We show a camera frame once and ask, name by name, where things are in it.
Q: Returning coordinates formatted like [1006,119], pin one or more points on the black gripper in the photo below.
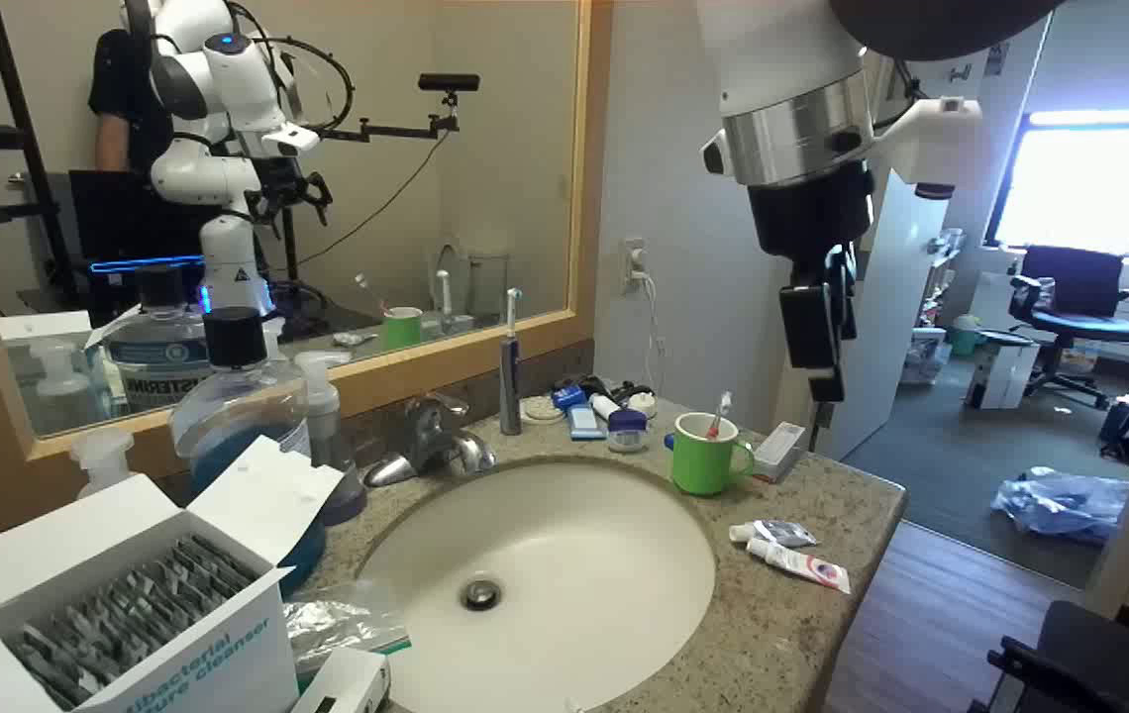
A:
[807,221]

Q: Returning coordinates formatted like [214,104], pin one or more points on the white red toothpaste tube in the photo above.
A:
[800,562]

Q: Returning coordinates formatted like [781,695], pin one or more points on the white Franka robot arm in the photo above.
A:
[774,53]

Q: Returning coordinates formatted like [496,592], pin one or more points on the crumpled grey white tube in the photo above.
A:
[774,533]

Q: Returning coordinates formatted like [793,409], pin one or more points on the small white tube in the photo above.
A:
[603,400]

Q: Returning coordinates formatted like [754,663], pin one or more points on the long white carton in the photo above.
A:
[781,450]

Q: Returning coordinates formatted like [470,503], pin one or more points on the white storage box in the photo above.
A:
[1002,371]

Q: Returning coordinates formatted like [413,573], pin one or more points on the green mug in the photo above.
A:
[704,461]

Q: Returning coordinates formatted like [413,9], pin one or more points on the round white pad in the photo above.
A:
[641,400]

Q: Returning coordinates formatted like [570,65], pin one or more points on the white container blue lid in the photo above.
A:
[627,425]

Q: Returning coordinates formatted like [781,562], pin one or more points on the black office chair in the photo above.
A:
[1069,283]

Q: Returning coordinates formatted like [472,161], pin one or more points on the small blue container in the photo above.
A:
[568,392]

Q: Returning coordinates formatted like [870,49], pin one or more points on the blue plastic bag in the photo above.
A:
[1061,503]

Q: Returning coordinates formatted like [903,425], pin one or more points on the white round disc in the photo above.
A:
[541,409]

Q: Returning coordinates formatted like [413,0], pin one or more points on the bright window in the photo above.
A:
[1102,182]

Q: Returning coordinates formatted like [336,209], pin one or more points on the white sink basin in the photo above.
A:
[589,581]

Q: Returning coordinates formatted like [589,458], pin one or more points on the wood framed mirror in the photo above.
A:
[496,161]

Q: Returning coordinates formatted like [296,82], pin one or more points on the chrome faucet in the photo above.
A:
[437,440]

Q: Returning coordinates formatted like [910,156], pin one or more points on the clear soap pump bottle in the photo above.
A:
[322,409]

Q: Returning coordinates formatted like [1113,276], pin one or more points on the clear plastic wrapper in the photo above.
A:
[327,627]

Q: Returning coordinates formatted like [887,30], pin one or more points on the small white box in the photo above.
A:
[347,679]

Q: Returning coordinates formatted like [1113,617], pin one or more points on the open white teal box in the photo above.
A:
[193,660]

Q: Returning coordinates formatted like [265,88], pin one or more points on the white wall outlet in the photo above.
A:
[638,269]

